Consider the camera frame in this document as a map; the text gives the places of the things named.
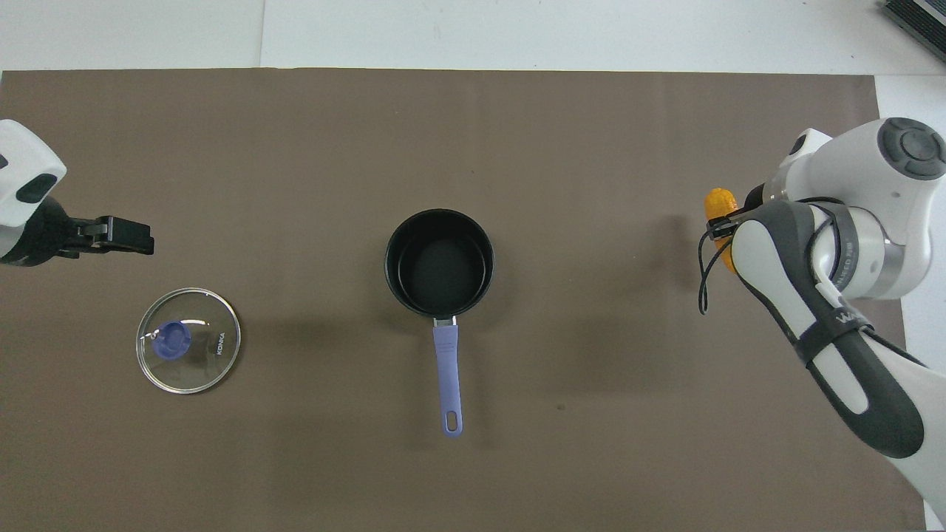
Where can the brown table mat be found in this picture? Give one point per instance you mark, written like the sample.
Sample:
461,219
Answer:
591,148

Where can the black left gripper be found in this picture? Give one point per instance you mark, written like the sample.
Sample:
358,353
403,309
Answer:
37,240

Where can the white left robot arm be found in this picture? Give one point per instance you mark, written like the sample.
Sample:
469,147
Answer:
22,162

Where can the glass lid purple knob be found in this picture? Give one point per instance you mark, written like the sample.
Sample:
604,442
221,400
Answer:
192,362

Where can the black ribbed metal box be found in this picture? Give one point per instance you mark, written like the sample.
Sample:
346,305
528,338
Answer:
920,18

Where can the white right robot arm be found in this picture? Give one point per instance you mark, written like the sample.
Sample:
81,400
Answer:
857,170

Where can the yellow toy corn cob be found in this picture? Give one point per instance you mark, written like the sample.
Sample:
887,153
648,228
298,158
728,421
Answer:
720,201

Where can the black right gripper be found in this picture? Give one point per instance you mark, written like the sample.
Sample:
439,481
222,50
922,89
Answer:
754,201

